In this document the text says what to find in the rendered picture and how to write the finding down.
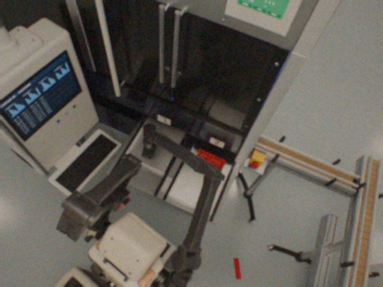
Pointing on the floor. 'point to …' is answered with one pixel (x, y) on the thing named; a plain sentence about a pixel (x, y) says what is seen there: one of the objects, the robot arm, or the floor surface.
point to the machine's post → (289, 72)
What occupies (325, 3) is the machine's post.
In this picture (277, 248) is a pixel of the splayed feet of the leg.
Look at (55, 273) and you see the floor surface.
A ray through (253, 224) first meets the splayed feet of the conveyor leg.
